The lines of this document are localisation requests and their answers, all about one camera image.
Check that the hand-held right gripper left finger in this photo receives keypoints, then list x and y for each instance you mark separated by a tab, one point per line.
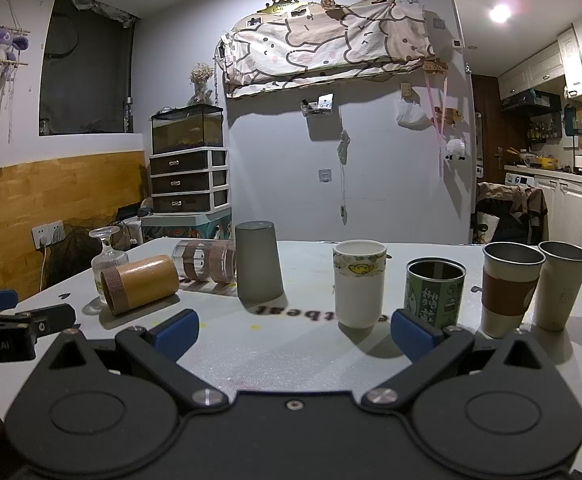
177	332

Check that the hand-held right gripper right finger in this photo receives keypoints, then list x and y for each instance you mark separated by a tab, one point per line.
411	335

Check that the green printed cup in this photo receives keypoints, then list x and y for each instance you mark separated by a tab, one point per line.
433	300

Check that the bamboo cup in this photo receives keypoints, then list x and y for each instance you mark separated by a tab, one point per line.
141	285

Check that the white cup printed band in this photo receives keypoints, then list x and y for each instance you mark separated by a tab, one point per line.
358	295

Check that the clear glass cup brown bands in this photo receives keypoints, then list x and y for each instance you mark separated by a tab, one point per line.
206	260

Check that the grey cup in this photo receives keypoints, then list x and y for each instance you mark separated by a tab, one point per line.
258	265

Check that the steel cup brown sleeve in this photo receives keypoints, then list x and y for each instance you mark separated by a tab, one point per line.
511	295

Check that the plain steel cup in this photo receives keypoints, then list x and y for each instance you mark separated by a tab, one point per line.
561	290

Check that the dark mesh bag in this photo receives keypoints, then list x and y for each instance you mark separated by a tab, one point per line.
73	255

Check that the ribbed glass goblet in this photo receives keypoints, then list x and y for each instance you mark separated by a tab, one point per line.
108	260

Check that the drawer unit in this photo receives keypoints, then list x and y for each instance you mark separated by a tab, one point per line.
188	180

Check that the chair with clothes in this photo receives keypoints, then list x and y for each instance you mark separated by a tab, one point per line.
511	212

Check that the washing machine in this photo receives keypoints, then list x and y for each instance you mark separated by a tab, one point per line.
519	179

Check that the sheep plush toy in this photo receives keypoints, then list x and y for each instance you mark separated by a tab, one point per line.
455	149

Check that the white lower kitchen cabinet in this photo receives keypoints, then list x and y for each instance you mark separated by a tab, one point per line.
566	210

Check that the white kitchen cabinet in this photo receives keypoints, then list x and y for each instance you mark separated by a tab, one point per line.
546	70
566	210

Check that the glass fish tank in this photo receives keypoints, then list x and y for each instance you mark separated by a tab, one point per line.
188	130

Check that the yellow pot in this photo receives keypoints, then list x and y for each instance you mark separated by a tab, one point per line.
549	162

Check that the white hanging bag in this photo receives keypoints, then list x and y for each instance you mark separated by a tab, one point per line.
411	114

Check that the brown door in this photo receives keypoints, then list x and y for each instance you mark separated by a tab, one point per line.
486	125

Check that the dried flower vase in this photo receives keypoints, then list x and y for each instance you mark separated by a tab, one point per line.
202	80

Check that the purple plush toy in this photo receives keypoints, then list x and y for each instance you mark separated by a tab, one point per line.
1	45

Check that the white upper kitchen cabinet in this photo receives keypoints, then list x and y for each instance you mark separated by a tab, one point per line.
546	70

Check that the printed blanket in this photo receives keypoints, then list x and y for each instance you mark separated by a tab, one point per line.
321	45

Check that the ceiling light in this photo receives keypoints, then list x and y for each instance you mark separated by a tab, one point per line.
500	13

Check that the gold crown ornament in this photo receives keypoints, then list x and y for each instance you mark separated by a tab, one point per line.
278	4

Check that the white wall socket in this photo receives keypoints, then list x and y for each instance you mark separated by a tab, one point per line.
48	233

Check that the wall hook plate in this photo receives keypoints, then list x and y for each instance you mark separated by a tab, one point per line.
324	175

